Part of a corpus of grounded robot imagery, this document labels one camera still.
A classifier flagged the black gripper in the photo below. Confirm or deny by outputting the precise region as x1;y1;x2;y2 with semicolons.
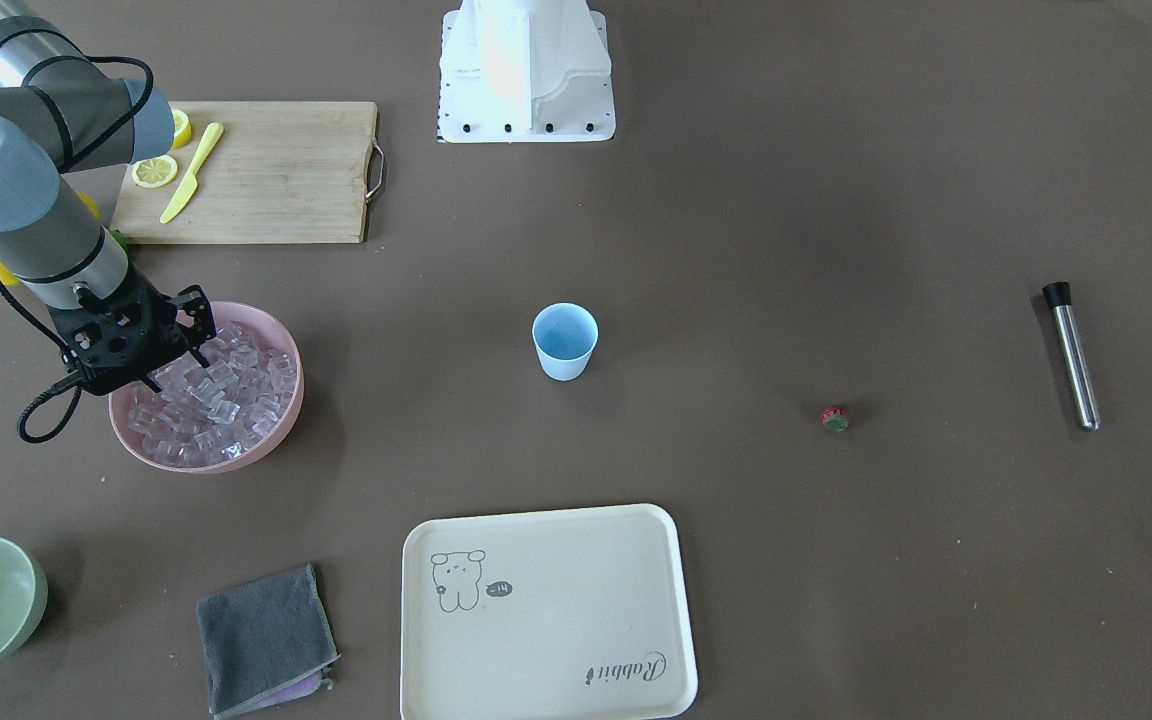
47;265;217;396

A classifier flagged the red strawberry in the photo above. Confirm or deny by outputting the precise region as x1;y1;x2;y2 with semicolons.
819;404;851;432

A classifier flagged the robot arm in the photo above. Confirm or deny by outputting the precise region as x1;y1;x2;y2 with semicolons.
0;1;215;396

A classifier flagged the ice cubes pile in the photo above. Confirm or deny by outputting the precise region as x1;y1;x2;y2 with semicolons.
126;320;298;469

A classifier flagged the light blue cup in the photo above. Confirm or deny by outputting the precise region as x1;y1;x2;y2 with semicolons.
531;302;599;382

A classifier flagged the pink bowl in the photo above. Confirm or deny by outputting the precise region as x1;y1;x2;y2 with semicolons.
108;301;305;473

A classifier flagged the green lime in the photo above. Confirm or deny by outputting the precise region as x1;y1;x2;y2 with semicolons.
108;227;131;252

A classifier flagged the yellow plastic knife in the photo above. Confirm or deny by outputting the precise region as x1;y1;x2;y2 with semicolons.
157;122;225;223

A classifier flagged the lemon slice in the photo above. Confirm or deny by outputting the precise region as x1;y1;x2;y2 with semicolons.
131;154;179;190

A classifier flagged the wooden cutting board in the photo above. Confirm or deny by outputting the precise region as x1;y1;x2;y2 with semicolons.
111;101;382;245

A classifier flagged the lemon half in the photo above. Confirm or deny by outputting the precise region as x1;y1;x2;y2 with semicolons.
172;108;194;150

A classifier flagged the grey folded cloth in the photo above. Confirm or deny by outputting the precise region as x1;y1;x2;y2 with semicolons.
196;562;340;719

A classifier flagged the cream rabbit tray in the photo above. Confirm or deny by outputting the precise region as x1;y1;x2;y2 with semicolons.
399;503;699;719

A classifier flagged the steel muddler black tip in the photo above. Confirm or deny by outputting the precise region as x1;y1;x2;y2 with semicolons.
1043;281;1102;430

